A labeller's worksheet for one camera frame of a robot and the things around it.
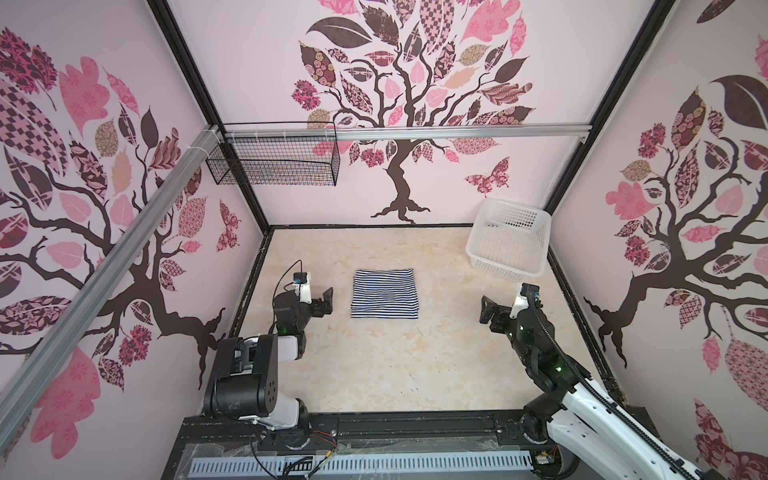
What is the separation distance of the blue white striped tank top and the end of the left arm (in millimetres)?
117

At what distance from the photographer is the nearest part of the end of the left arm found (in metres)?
0.71

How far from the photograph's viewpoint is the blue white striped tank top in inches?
37.7
